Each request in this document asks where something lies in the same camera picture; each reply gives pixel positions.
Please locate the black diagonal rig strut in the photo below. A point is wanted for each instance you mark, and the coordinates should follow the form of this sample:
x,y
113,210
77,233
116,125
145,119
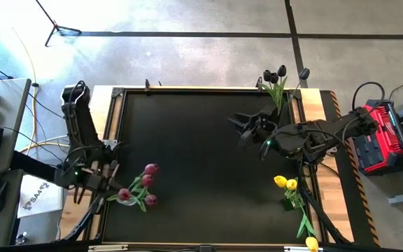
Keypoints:
x,y
86,220
322,217

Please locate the white end bracket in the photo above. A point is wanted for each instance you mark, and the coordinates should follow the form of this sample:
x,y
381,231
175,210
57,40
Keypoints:
x,y
107,248
297,249

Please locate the black table clamp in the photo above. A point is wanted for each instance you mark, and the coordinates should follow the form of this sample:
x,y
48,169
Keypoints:
x,y
259,83
147,85

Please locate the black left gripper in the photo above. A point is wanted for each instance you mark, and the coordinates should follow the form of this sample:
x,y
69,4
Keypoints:
x,y
100,180

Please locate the red power supply box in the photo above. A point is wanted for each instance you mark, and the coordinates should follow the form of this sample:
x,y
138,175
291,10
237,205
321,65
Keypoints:
x,y
390,140

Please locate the grey desk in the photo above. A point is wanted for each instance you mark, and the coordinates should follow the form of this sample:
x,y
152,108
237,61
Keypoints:
x,y
9,112

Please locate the silver mounting plate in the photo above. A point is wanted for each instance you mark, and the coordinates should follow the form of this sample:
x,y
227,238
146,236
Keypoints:
x,y
110,143
331,150

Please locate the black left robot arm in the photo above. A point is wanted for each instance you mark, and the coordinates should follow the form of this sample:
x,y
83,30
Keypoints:
x,y
79,122

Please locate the green glass vase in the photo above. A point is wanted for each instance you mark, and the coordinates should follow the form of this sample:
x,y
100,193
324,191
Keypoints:
x,y
287,204

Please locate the small silver object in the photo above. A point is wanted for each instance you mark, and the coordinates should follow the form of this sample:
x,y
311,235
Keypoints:
x,y
21,238

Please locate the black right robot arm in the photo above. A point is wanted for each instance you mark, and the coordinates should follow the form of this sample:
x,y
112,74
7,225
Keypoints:
x,y
327,131

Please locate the black diagonal beam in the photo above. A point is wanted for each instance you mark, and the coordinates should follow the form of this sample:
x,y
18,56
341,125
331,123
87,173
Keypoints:
x,y
33,164

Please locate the yellow artificial tulip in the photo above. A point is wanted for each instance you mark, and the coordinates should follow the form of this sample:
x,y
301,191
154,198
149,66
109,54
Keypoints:
x,y
291,184
311,243
280,181

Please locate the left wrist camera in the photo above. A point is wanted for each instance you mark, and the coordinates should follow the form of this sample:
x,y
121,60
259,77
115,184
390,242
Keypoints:
x,y
76,173

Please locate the black tripod stand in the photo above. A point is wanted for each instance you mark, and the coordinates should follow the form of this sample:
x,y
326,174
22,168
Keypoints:
x,y
56,28

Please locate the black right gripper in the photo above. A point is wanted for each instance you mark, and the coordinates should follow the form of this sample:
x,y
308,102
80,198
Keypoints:
x,y
266,127

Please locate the black table mat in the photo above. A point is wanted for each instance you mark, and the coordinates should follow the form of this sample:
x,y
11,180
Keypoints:
x,y
194,157

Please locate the small black camera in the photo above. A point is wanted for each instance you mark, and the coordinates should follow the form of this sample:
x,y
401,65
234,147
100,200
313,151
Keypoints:
x,y
205,249

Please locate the clear glass vase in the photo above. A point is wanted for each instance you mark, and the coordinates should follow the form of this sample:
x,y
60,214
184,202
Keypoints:
x,y
128,203

